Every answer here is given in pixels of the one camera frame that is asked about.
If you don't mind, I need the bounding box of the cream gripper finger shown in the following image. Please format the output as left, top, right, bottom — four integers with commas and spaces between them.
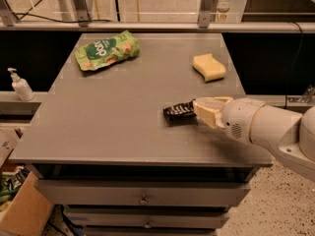
193, 100, 225, 129
196, 96, 233, 111

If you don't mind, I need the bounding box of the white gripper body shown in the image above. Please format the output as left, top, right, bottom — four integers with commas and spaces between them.
222, 97, 266, 144

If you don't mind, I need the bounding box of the black rxbar chocolate wrapper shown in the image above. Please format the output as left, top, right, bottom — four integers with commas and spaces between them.
163, 101, 196, 124

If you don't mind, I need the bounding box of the yellow sponge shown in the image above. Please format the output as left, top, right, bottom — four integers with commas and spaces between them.
193, 53, 226, 83

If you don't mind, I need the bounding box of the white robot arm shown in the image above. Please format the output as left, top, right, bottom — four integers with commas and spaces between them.
193, 96, 315, 181

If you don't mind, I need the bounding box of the grey drawer cabinet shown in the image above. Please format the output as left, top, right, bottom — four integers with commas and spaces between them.
11, 33, 271, 236

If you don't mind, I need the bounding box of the green chip bag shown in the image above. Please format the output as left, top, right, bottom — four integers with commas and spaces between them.
75, 30, 140, 71

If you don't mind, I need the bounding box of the top grey drawer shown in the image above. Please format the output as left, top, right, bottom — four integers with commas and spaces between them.
34, 180, 250, 207

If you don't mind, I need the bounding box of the grey drawer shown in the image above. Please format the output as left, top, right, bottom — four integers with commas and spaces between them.
65, 208, 229, 229
34, 180, 250, 207

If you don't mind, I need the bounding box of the white pump bottle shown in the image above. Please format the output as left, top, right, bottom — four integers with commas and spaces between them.
8, 68, 34, 101

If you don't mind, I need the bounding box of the cardboard box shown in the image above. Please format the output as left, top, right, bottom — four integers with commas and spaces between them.
0, 173, 53, 236

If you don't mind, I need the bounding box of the metal railing frame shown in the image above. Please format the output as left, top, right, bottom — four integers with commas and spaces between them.
0, 0, 315, 33

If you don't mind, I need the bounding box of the black cable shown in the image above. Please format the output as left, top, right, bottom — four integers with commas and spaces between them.
13, 12, 112, 24

